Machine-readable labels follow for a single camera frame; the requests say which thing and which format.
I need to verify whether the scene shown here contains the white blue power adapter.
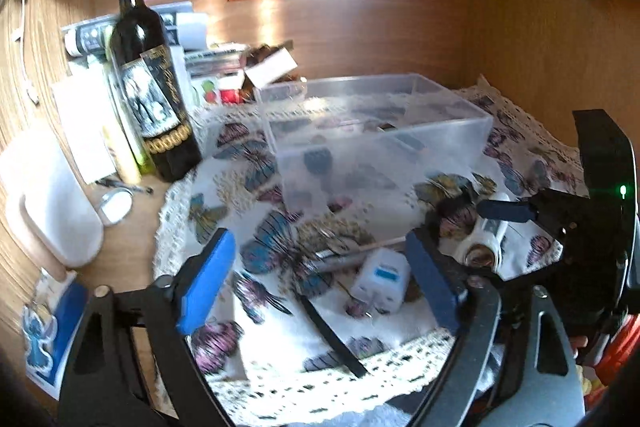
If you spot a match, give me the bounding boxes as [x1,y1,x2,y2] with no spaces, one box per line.
[350,248,411,313]

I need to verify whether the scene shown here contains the silver metal flashlight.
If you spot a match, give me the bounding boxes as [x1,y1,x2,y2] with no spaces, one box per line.
[303,249,372,273]

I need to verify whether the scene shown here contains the black strap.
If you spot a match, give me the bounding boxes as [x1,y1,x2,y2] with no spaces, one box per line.
[294,290,369,379]

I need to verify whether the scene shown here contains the white handheld massager device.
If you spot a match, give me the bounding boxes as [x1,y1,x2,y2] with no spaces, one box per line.
[452,192,511,273]

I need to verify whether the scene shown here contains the person right hand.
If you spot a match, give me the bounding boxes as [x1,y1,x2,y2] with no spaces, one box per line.
[570,336,589,359]

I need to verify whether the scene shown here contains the blue cartoon sticker card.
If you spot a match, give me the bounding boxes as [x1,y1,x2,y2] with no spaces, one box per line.
[21,269,88,401]

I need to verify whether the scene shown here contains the small round mirror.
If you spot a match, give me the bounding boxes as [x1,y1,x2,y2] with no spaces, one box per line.
[96,188,134,227]

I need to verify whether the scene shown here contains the clear plastic storage box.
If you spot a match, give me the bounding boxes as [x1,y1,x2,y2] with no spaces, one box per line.
[255,74,492,234]

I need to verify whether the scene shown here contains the butterfly print lace tablecloth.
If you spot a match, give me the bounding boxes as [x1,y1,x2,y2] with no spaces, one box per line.
[152,76,591,427]

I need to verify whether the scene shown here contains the open box of gold items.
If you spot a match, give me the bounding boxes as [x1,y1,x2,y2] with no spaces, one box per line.
[240,40,300,103]

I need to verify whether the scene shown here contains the stack of books and magazines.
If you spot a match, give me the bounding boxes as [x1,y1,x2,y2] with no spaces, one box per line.
[61,1,246,112]

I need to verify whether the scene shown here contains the dark wine bottle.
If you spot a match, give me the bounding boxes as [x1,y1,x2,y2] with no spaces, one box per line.
[110,0,202,183]

